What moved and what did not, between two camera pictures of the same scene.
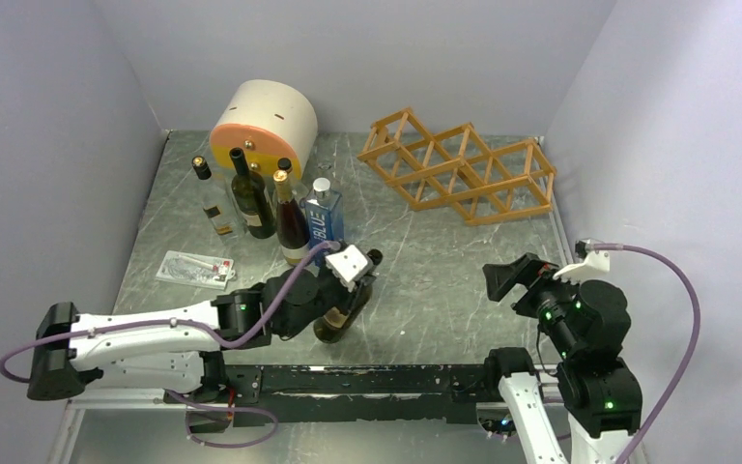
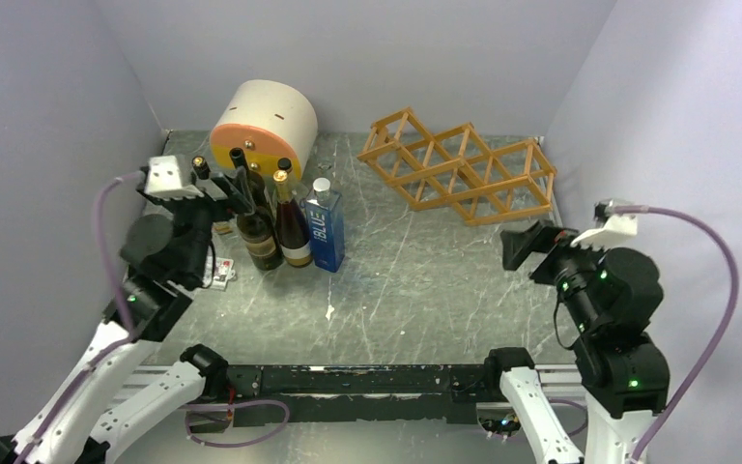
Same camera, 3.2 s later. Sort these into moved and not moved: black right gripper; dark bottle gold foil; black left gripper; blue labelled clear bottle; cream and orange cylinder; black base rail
Moved: black left gripper; black right gripper
Not moved: dark bottle gold foil; black base rail; blue labelled clear bottle; cream and orange cylinder
